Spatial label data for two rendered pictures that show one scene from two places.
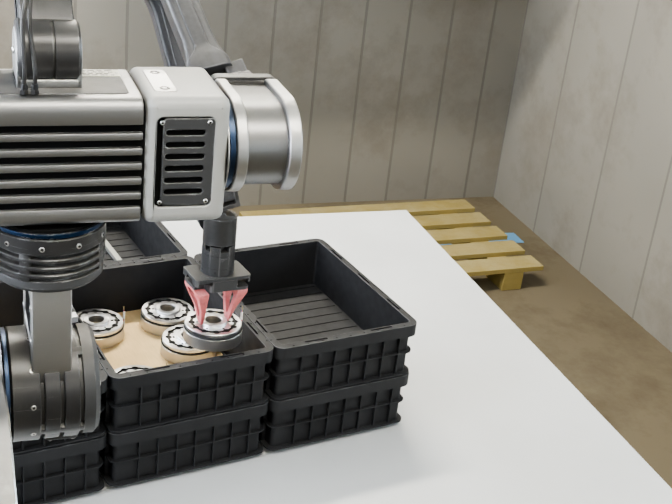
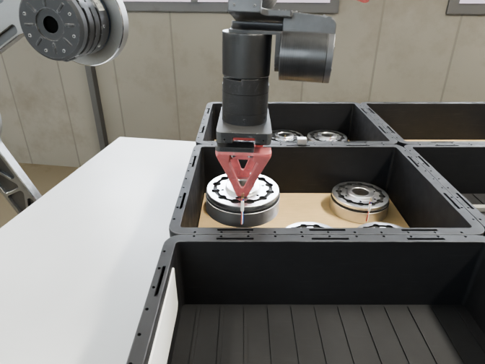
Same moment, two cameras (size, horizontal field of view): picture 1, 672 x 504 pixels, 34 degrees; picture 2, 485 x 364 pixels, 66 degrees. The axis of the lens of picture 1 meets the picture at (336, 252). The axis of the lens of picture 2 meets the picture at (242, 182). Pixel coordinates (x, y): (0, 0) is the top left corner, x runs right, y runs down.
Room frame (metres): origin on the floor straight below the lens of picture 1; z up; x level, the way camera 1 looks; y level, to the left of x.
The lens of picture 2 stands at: (1.97, -0.19, 1.20)
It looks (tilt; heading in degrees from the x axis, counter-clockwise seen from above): 27 degrees down; 122
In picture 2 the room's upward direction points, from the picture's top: straight up
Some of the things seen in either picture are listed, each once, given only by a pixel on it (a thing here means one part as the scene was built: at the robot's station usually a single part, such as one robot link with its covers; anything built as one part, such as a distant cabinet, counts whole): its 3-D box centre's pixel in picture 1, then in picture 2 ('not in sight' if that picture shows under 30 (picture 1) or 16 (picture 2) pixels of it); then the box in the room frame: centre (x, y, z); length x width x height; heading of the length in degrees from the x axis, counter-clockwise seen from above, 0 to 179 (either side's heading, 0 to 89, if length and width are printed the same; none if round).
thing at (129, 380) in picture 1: (155, 315); (309, 185); (1.78, 0.31, 0.92); 0.40 x 0.30 x 0.02; 32
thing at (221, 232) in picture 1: (219, 226); (251, 53); (1.74, 0.20, 1.13); 0.07 x 0.06 x 0.07; 22
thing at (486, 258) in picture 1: (387, 248); not in sight; (4.11, -0.20, 0.05); 1.08 x 0.72 x 0.10; 112
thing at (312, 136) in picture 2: not in sight; (327, 137); (1.68, 0.69, 0.86); 0.10 x 0.10 x 0.01
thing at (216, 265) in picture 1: (217, 260); (245, 104); (1.73, 0.20, 1.07); 0.10 x 0.07 x 0.07; 121
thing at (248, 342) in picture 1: (154, 340); (306, 212); (1.78, 0.31, 0.87); 0.40 x 0.30 x 0.11; 32
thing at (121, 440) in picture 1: (152, 389); not in sight; (1.78, 0.31, 0.76); 0.40 x 0.30 x 0.12; 32
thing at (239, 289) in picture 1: (221, 296); (243, 159); (1.73, 0.19, 1.00); 0.07 x 0.07 x 0.09; 31
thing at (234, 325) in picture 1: (213, 323); (242, 189); (1.73, 0.20, 0.95); 0.10 x 0.10 x 0.01
